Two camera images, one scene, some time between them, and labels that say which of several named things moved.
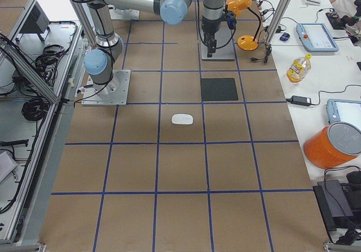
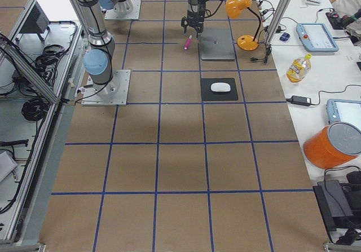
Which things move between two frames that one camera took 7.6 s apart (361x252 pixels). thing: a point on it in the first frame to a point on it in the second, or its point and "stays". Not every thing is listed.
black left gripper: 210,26 to 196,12
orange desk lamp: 246,43 stays
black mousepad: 219,89 stays
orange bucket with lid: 333,145 stays
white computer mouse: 182,119 to 220,87
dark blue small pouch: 285,36 stays
